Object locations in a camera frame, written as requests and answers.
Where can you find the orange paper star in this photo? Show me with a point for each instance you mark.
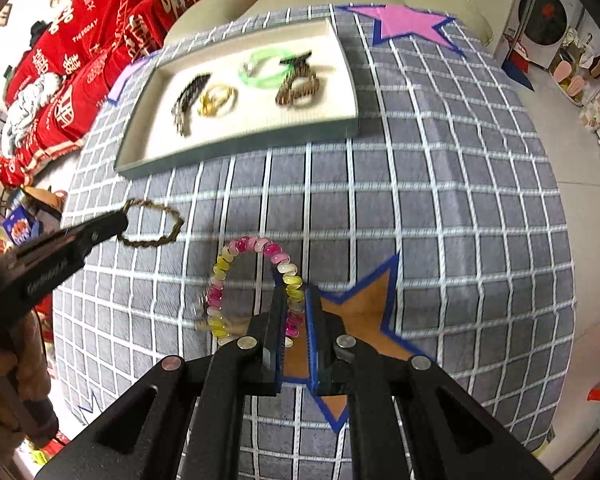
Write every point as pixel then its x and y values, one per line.
pixel 365 320

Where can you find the long black hair clip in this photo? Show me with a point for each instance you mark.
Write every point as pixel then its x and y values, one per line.
pixel 187 105

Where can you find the grey checked tablecloth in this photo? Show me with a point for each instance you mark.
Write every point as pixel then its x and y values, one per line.
pixel 430 210

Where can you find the white washing machine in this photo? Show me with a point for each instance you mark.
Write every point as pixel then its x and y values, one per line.
pixel 545 15

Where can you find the person's left forearm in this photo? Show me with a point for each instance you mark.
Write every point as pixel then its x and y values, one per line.
pixel 15 385

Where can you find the red covered sofa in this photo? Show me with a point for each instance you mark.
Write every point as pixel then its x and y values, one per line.
pixel 105 25

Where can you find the grey white clothes heap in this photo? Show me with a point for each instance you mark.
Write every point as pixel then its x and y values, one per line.
pixel 27 110

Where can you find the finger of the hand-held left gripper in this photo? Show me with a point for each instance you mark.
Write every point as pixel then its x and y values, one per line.
pixel 100 232

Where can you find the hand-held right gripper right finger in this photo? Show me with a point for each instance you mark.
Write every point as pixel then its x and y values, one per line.
pixel 314 345

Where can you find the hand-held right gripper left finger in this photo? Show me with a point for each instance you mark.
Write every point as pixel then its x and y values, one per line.
pixel 279 340

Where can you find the pink paper star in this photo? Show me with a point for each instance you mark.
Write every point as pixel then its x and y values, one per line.
pixel 405 22

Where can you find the blue snack box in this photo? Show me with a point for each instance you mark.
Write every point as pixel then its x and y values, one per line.
pixel 22 227

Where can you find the green plastic bangle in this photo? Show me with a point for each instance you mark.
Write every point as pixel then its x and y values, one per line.
pixel 260 82

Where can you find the slipper rack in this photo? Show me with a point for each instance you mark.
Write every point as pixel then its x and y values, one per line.
pixel 590 75

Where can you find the small black hair claw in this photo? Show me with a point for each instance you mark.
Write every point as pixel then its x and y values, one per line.
pixel 295 64

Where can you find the purple paper star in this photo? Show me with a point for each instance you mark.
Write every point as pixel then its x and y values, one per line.
pixel 127 80

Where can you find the shallow grey cardboard tray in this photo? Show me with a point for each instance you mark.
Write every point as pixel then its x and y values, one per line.
pixel 260 110

